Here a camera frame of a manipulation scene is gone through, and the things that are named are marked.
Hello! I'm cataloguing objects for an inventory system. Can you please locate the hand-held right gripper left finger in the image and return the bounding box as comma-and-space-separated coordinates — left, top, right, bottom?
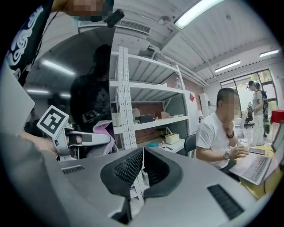
57, 146, 145, 227

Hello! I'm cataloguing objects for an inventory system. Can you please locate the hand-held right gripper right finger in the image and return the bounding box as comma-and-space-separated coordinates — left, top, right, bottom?
130, 147, 260, 227

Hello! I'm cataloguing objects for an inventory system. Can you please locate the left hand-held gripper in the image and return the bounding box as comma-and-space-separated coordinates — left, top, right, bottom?
36, 105, 112, 161

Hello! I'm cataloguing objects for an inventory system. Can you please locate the purple grey wiping cloth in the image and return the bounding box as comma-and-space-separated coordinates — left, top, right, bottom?
86, 120, 118, 159

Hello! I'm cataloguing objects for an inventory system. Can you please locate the person's left forearm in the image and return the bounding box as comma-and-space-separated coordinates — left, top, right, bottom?
20, 132, 59, 156

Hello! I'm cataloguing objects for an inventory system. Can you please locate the white metal shelving unit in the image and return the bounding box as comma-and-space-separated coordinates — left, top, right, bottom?
110, 46, 201, 200

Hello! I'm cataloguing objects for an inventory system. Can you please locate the small black box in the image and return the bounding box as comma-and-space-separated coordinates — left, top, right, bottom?
139, 114, 154, 124

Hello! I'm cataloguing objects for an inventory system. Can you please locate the black folding chair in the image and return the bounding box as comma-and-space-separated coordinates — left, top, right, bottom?
183, 133, 198, 158

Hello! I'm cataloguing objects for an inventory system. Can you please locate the cream storage box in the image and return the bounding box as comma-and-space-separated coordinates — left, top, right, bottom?
165, 132, 181, 145

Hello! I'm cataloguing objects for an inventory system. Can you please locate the silver laptop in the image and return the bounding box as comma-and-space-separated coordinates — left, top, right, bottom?
229, 150, 278, 186

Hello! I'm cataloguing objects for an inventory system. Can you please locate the white cabinet red diamond sticker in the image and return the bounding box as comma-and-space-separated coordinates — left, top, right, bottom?
185, 88, 204, 143

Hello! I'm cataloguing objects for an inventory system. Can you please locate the ceiling air vent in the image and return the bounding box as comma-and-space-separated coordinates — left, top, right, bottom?
77, 18, 152, 35

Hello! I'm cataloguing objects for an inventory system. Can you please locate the person's black printed shirt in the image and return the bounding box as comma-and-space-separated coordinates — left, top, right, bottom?
5, 0, 55, 87

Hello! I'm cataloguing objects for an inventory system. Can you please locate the red table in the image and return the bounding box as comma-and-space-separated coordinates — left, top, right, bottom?
269, 109, 284, 125

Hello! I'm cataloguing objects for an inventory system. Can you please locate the large glass window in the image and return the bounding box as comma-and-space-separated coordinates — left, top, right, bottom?
219, 69, 278, 125

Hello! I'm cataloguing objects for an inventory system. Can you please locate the person's head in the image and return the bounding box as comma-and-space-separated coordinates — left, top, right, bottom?
72, 0, 114, 22

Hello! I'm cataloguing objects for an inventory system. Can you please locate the ceiling light bar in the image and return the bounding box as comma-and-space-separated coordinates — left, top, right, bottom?
174, 0, 225, 30
259, 49, 280, 58
214, 59, 242, 74

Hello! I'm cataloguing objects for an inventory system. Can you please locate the black head-mounted camera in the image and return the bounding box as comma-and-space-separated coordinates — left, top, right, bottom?
103, 8, 126, 29

